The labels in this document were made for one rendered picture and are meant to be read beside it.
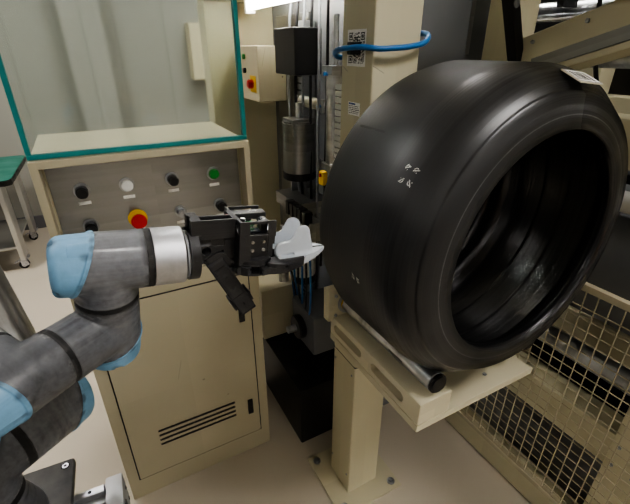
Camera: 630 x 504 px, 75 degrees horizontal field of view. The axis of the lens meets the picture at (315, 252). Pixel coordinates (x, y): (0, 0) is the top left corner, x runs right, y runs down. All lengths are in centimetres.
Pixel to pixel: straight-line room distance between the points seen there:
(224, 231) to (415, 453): 154
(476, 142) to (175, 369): 119
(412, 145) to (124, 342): 49
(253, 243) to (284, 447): 144
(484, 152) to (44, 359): 60
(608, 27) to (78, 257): 104
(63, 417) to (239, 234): 54
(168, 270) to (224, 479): 141
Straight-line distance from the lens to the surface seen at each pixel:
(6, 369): 54
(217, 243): 56
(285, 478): 183
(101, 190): 125
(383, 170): 66
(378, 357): 99
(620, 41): 109
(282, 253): 59
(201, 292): 136
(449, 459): 196
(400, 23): 102
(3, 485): 93
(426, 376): 89
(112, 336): 58
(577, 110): 77
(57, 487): 108
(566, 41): 115
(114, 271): 53
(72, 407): 94
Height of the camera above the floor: 151
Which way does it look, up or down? 27 degrees down
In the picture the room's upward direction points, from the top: straight up
